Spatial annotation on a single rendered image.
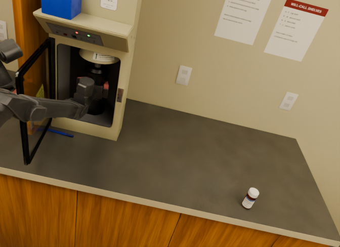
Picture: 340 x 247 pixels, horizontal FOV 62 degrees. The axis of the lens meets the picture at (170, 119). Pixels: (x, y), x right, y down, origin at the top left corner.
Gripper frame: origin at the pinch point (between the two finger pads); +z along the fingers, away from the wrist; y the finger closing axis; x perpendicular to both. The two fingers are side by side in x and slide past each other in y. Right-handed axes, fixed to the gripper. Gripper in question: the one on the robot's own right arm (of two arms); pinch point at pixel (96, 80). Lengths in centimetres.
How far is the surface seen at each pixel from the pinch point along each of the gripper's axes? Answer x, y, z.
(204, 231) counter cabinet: 40, -64, -39
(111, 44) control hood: -26.3, -8.4, -15.2
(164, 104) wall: 25, -34, 32
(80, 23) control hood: -33.6, 1.4, -20.5
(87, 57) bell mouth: -15.1, 2.2, -8.1
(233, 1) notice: -41, -54, 34
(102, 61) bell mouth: -14.9, -4.0, -8.1
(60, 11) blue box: -35.7, 7.9, -20.4
